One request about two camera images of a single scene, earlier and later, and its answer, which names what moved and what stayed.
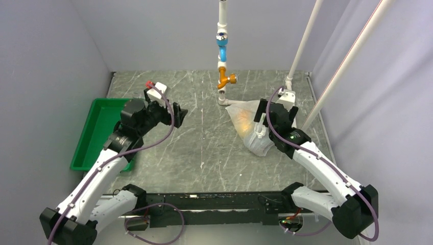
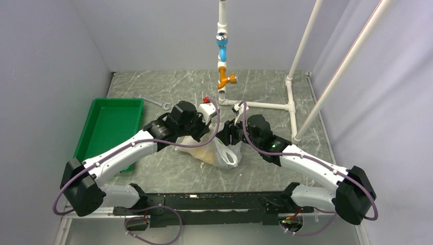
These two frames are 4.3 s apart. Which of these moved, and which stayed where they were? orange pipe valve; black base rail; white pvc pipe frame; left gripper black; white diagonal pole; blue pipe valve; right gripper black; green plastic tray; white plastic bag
Moved: left gripper black; white plastic bag; right gripper black
Stayed: blue pipe valve; black base rail; white diagonal pole; white pvc pipe frame; green plastic tray; orange pipe valve
